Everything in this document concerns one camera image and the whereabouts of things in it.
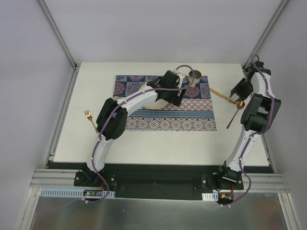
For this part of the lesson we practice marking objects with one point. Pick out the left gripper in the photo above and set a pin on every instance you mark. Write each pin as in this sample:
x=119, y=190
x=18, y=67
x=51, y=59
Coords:
x=174, y=96

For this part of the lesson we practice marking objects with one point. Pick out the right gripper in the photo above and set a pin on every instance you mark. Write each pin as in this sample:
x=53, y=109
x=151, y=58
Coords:
x=239, y=88

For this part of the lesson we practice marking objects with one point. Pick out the copper spoon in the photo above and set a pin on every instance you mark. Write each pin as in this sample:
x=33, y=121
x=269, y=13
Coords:
x=240, y=105

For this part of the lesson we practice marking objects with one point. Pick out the metal cup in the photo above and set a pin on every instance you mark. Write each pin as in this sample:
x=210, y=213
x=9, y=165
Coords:
x=194, y=78

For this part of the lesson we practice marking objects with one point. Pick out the cream plate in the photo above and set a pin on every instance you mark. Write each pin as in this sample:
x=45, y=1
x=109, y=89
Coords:
x=156, y=104

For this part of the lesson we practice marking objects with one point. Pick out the gold knife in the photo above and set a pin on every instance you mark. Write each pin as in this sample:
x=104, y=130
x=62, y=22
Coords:
x=222, y=96

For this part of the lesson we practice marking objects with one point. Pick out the patterned cloth placemat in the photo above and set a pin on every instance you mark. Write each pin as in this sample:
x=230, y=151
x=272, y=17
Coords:
x=194, y=114

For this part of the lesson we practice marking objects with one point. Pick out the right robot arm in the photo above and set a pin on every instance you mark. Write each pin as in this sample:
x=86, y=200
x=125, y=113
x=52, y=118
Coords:
x=256, y=119

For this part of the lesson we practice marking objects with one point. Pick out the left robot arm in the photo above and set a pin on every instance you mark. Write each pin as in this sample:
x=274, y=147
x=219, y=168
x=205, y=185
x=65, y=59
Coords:
x=112, y=119

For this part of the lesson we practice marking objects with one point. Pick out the gold fork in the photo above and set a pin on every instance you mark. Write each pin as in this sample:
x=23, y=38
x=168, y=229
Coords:
x=90, y=118

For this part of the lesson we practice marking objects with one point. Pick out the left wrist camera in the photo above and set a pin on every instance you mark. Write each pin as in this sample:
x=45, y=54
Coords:
x=181, y=76

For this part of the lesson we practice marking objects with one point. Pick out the right aluminium frame post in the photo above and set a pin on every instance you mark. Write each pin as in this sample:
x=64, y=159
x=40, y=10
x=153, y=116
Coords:
x=267, y=30

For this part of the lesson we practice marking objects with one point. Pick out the aluminium frame post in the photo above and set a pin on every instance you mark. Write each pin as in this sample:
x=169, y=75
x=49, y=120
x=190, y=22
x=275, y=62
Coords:
x=56, y=32
x=267, y=30

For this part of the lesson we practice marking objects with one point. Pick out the left aluminium frame post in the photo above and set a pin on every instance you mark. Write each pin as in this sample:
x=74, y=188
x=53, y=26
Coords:
x=56, y=32

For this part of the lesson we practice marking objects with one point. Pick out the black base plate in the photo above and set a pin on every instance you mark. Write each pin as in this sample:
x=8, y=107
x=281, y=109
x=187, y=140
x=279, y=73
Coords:
x=145, y=181

